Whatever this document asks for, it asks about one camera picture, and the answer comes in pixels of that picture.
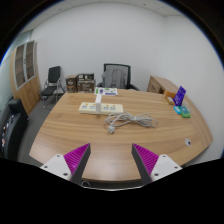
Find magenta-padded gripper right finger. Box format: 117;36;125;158
131;143;183;186

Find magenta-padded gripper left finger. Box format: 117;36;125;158
40;143;92;185

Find black armchair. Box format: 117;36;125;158
0;98;29;161

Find green box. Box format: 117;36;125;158
179;106;192;119

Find blue box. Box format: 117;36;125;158
173;105;184;115

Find small tan box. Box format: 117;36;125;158
165;96;176;106

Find orange box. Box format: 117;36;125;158
163;90;177;99

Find cream power strip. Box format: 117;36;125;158
78;101;124;116

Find wooden glass-door cabinet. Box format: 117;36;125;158
9;39;42;116

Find wooden side desk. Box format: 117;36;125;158
146;75;181;96

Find brown cardboard box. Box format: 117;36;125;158
65;74;79;93

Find printed paper sheet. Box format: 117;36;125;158
94;87;119;97

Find black visitor chair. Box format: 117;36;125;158
39;65;66;109

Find grey backpack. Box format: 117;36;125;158
101;69;128;90

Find black mesh office chair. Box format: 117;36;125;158
96;63;140;92

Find grey-white coiled cable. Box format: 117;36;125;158
103;111;159;135

